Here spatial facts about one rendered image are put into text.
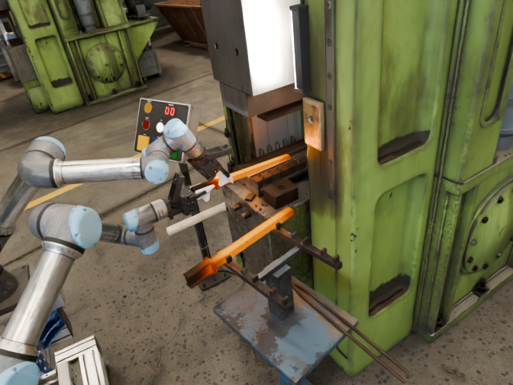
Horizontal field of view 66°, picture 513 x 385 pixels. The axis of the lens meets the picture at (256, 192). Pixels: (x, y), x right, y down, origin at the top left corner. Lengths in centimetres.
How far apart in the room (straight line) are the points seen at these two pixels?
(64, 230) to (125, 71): 542
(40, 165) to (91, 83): 498
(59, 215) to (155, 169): 31
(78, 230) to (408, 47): 114
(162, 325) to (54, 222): 138
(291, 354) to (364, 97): 80
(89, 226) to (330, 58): 86
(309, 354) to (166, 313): 140
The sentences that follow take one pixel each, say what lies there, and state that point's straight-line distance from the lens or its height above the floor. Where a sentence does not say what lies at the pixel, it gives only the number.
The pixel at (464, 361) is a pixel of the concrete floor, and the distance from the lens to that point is 232.
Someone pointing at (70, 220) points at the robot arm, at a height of 123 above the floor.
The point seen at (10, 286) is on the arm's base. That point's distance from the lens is 178.
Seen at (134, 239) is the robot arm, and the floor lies 92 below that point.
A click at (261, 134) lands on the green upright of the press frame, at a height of 105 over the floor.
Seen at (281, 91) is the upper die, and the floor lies 133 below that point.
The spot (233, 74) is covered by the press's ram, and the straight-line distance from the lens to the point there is 150.
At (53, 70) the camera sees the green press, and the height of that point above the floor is 56.
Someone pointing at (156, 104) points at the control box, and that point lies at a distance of 208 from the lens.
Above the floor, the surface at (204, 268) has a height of 103.
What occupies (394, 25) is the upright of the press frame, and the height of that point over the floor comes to 156.
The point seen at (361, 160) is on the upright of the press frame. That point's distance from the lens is 133.
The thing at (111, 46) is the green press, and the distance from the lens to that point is 640.
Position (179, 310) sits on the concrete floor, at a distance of 254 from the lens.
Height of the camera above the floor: 184
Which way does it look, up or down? 33 degrees down
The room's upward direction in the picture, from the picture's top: 8 degrees counter-clockwise
